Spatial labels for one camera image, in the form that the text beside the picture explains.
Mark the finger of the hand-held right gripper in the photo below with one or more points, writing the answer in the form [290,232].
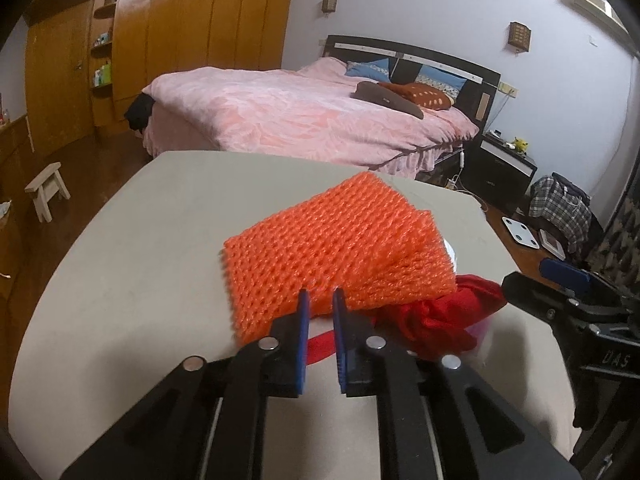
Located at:
[535,292]
[565,271]

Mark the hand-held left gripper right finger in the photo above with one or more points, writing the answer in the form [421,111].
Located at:
[340,340]

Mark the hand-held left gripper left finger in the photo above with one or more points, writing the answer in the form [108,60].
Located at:
[301,340]

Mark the pink plastic bag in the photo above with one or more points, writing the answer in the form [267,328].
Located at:
[480,331]

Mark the red cloth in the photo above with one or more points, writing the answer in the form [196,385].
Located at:
[440,320]

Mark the orange foam net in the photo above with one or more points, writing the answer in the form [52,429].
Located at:
[325,240]
[435,270]

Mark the white scale with red centre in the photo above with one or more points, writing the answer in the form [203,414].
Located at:
[552,244]

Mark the black bag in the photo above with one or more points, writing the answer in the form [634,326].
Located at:
[597,230]

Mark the white bathroom scale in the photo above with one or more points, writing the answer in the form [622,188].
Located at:
[520,232]

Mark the plaid bag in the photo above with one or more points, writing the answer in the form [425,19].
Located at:
[560,210]

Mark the dark patterned curtain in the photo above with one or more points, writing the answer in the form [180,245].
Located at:
[620,230]

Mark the dark nightstand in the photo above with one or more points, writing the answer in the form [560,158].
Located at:
[500,170]

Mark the yellow plush toy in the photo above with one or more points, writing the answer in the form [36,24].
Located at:
[520,145]

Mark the white power strip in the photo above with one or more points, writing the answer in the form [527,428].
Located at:
[452,182]

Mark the blue pillow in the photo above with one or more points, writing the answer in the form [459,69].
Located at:
[440,80]
[367,67]

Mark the brown dotted pillow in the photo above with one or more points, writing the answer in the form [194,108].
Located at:
[417,94]

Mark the pink blanket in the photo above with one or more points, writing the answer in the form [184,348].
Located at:
[260,105]

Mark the dark wooden bed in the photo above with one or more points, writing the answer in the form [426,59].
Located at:
[440,60]

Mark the plain brown cushion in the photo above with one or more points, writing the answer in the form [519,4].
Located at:
[385,97]

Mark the beige air conditioner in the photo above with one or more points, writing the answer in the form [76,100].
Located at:
[595,2]

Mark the black cloth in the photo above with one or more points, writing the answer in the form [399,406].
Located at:
[140,112]

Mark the small wooden stool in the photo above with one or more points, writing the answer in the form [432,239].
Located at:
[47,190]

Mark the crumpled white tissue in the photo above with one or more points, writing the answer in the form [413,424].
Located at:
[4,208]

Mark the green bottles on shelf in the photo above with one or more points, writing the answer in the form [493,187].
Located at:
[105,72]

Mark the wooden wardrobe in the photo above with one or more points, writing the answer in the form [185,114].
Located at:
[200,20]

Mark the wooden sideboard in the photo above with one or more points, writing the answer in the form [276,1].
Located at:
[12,160]

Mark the small toiletries on shelf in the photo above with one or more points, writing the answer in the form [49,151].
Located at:
[102,37]

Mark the wall outlet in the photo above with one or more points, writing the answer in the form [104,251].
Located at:
[507,89]

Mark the wooden wall lamp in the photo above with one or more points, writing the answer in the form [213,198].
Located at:
[520,36]
[329,4]

